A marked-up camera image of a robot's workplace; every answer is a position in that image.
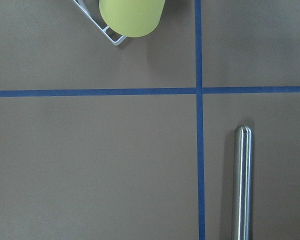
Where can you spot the stainless steel muddler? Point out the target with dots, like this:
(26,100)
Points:
(242,183)

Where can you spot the yellow-green plastic cup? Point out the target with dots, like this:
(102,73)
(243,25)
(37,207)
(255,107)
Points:
(132,18)

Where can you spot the white wire cup rack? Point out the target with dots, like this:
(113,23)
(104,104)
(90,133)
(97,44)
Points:
(91,9)

